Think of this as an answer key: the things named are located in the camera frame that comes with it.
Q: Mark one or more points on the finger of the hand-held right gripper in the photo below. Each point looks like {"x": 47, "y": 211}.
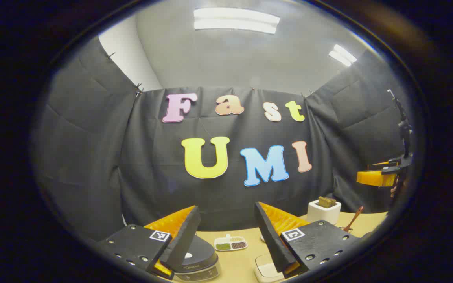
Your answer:
{"x": 372, "y": 177}

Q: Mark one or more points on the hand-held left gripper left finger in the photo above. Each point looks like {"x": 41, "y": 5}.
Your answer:
{"x": 183, "y": 239}

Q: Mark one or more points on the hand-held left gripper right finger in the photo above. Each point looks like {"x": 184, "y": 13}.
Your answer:
{"x": 271, "y": 239}

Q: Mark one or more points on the silver black rice cooker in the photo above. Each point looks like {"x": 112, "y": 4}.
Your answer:
{"x": 203, "y": 255}

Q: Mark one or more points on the brown wooden spoon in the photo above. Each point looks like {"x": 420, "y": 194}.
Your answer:
{"x": 354, "y": 218}

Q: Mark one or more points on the white rice container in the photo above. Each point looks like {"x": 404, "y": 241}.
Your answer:
{"x": 265, "y": 269}

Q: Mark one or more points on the white divided grain dish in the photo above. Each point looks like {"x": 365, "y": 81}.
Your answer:
{"x": 230, "y": 244}

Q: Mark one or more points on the brown bread slice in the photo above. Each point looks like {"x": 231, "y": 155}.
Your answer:
{"x": 326, "y": 201}

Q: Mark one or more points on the white toaster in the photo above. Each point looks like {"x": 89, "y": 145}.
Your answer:
{"x": 324, "y": 214}

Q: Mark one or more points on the black backdrop cloth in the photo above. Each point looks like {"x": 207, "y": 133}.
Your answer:
{"x": 92, "y": 157}

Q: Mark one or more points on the small ceiling light panel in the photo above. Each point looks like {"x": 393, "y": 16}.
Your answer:
{"x": 342, "y": 55}

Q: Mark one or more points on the long ceiling light panel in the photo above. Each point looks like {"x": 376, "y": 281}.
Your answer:
{"x": 236, "y": 20}

